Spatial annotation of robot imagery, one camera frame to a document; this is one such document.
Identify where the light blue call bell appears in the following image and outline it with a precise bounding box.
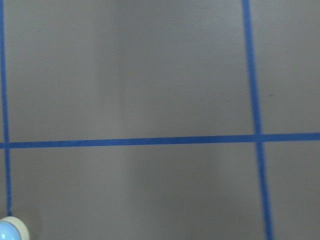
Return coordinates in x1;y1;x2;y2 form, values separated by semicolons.
0;216;31;240

